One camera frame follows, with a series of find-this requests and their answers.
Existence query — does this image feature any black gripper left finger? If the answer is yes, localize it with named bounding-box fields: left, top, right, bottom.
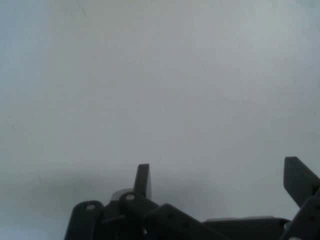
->
left=63, top=163, right=227, bottom=240

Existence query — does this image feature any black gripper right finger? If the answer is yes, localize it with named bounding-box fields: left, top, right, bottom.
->
left=279, top=156, right=320, bottom=240

